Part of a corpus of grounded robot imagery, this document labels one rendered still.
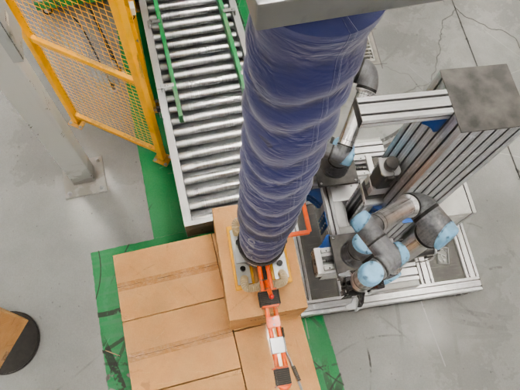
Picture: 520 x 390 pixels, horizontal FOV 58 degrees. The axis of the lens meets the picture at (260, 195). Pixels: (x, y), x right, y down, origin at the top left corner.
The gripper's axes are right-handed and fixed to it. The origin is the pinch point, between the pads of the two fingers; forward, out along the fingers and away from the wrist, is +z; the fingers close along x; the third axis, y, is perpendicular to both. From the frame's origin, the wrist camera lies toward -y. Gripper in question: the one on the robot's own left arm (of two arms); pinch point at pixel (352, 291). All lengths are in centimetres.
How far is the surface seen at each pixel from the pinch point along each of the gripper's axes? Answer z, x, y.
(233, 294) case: 58, -15, 44
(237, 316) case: 58, -4, 43
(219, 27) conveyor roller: 98, -217, 28
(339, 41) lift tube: -122, -21, 28
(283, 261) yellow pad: 55, -27, 17
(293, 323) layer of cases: 98, -1, 11
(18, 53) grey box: -1, -126, 127
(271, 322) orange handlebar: 43, 3, 28
